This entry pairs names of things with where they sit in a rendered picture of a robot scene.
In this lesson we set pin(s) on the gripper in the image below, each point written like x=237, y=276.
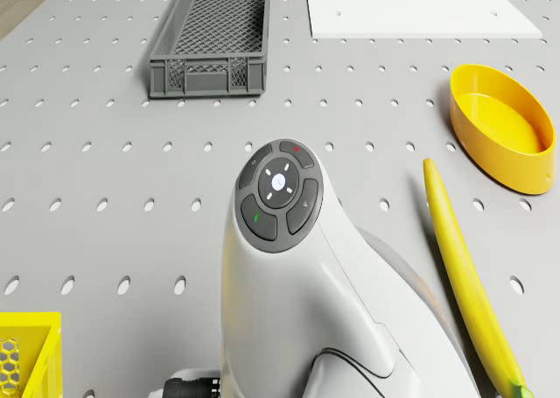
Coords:
x=192, y=385

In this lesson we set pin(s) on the banana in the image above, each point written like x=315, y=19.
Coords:
x=464, y=275

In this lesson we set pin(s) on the white board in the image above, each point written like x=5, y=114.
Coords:
x=415, y=9

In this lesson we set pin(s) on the yellow bowl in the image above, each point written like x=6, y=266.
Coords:
x=499, y=127

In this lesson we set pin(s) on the dark grey basket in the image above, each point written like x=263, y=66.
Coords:
x=210, y=30

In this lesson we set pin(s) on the yellow basket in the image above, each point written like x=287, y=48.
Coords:
x=41, y=354

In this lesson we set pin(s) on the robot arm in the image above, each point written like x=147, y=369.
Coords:
x=280, y=293

